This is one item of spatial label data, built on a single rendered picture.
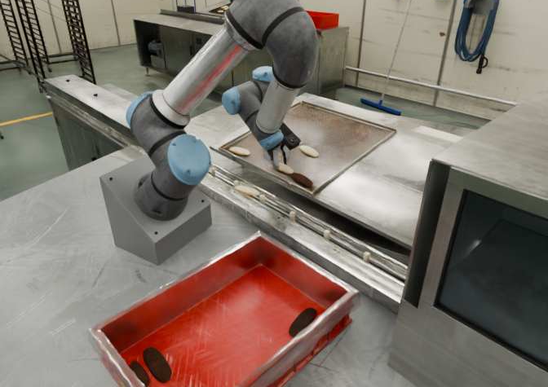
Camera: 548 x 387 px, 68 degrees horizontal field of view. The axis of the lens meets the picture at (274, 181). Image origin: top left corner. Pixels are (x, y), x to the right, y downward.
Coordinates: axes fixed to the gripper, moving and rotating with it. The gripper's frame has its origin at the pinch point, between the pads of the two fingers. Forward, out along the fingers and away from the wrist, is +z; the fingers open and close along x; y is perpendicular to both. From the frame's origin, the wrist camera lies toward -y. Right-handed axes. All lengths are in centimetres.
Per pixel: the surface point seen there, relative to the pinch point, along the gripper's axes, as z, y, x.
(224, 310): 0, -35, 53
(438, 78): 116, 116, -337
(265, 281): 2, -34, 39
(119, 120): -5, 81, 24
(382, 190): 2.2, -35.1, -11.3
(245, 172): 8.9, 18.7, 4.1
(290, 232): 1.4, -26.5, 22.2
